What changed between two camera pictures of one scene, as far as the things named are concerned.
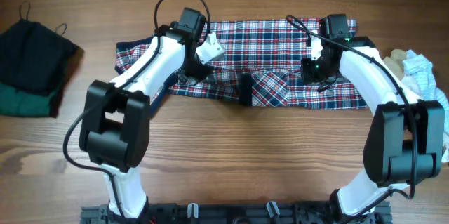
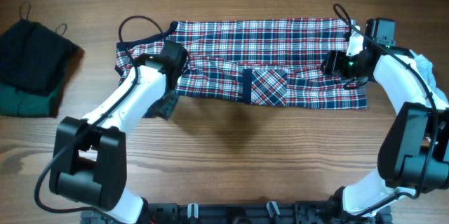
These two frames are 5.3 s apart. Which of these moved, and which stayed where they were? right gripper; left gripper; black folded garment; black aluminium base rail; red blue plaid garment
Moved: right gripper; left gripper
Stayed: black aluminium base rail; black folded garment; red blue plaid garment
